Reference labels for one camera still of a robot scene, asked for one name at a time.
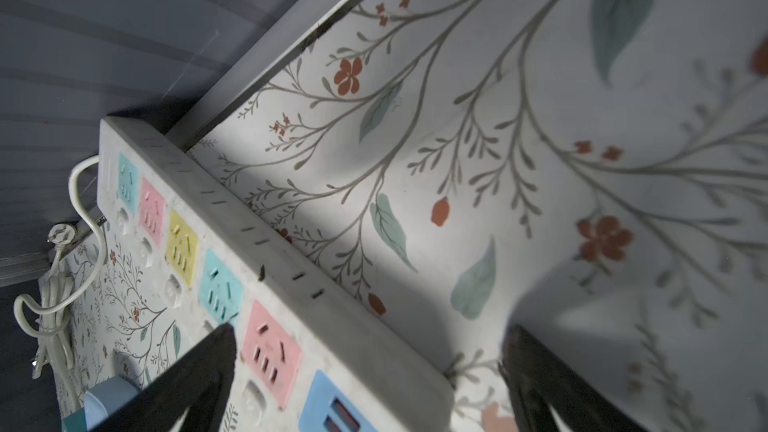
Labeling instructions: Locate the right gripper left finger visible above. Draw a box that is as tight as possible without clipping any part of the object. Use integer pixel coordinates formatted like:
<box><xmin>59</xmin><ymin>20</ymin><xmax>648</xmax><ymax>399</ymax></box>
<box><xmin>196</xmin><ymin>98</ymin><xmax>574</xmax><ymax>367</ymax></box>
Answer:
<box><xmin>95</xmin><ymin>323</ymin><xmax>237</xmax><ymax>431</ymax></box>

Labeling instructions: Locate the white power strip cable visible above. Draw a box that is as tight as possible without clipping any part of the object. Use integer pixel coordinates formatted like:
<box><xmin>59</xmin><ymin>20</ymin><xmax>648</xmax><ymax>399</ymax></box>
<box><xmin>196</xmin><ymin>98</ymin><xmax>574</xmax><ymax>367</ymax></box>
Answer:
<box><xmin>13</xmin><ymin>154</ymin><xmax>109</xmax><ymax>415</ymax></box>

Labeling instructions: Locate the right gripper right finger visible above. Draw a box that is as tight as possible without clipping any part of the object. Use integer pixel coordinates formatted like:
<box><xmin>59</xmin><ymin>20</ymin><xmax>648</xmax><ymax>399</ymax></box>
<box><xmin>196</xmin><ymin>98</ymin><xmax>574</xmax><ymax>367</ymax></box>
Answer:
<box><xmin>499</xmin><ymin>324</ymin><xmax>643</xmax><ymax>431</ymax></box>

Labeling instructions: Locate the long white power strip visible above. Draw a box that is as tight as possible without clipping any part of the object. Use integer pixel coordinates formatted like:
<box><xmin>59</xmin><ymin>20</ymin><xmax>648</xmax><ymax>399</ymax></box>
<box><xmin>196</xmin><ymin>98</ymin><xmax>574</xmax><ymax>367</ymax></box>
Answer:
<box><xmin>98</xmin><ymin>117</ymin><xmax>454</xmax><ymax>431</ymax></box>

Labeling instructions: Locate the blue square power socket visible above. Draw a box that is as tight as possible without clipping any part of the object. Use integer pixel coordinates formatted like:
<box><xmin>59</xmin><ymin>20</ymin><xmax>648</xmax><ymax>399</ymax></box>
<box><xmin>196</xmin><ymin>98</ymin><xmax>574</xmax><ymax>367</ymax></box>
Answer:
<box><xmin>83</xmin><ymin>376</ymin><xmax>139</xmax><ymax>431</ymax></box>

